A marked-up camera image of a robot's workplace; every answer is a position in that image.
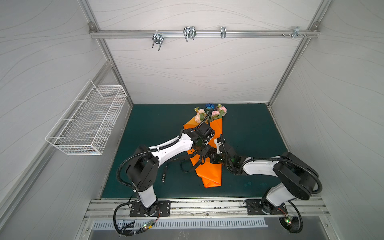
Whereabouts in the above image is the orange wrapping paper sheet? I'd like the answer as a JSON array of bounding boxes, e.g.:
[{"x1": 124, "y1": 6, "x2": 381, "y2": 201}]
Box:
[{"x1": 195, "y1": 119, "x2": 223, "y2": 188}]

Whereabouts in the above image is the peach fake flower stem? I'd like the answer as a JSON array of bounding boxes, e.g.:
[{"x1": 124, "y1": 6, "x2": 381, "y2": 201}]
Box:
[{"x1": 194, "y1": 107, "x2": 207, "y2": 124}]

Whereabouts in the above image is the pink fake flower stem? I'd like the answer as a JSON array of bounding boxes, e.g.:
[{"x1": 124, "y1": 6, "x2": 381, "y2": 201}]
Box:
[{"x1": 212, "y1": 104, "x2": 227, "y2": 120}]

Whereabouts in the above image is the black ribbon strap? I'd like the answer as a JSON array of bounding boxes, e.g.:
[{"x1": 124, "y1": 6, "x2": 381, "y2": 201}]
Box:
[{"x1": 161, "y1": 151, "x2": 211, "y2": 183}]

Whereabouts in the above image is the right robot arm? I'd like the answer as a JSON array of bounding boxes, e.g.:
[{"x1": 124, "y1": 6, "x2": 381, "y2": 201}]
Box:
[{"x1": 215, "y1": 136, "x2": 323, "y2": 211}]

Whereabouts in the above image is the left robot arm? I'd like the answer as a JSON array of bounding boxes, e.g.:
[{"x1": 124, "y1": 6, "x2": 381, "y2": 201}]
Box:
[{"x1": 116, "y1": 123, "x2": 215, "y2": 209}]

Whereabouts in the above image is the green table mat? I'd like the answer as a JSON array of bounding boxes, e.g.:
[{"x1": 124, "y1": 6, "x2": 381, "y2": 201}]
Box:
[{"x1": 102, "y1": 104, "x2": 287, "y2": 199}]

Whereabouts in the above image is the middle metal U-bolt clamp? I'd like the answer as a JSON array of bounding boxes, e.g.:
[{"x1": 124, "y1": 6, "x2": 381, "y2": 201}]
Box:
[{"x1": 183, "y1": 26, "x2": 197, "y2": 42}]

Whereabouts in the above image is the metal u-bolt clamp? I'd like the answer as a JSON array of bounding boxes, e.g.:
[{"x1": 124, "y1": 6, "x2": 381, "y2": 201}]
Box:
[
  {"x1": 183, "y1": 26, "x2": 197, "y2": 42},
  {"x1": 152, "y1": 33, "x2": 164, "y2": 51}
]

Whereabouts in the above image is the left metal U-bolt clamp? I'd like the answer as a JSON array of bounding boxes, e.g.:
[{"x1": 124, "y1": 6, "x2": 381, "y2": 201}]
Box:
[{"x1": 152, "y1": 33, "x2": 164, "y2": 51}]

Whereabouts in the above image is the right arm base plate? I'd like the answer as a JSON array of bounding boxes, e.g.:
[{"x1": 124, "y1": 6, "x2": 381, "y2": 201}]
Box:
[{"x1": 243, "y1": 199, "x2": 288, "y2": 216}]

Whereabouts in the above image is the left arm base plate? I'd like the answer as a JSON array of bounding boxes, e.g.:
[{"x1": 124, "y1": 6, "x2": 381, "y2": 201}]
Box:
[{"x1": 130, "y1": 200, "x2": 171, "y2": 217}]

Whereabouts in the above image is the small metal hook bracket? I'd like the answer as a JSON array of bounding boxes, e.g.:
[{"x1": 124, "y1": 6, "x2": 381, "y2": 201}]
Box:
[{"x1": 221, "y1": 27, "x2": 227, "y2": 39}]

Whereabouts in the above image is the white wire basket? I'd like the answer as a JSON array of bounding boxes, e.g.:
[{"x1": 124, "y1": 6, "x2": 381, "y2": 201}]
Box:
[{"x1": 45, "y1": 80, "x2": 127, "y2": 156}]

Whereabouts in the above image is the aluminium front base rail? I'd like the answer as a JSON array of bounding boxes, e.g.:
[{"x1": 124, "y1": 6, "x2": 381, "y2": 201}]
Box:
[{"x1": 84, "y1": 196, "x2": 331, "y2": 220}]

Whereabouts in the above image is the white slotted cable duct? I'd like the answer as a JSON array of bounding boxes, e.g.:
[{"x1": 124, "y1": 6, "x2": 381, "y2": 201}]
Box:
[{"x1": 92, "y1": 217, "x2": 268, "y2": 231}]

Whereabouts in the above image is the aluminium cross rail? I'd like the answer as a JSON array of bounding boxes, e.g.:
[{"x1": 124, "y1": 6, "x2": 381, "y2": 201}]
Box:
[{"x1": 90, "y1": 28, "x2": 321, "y2": 39}]

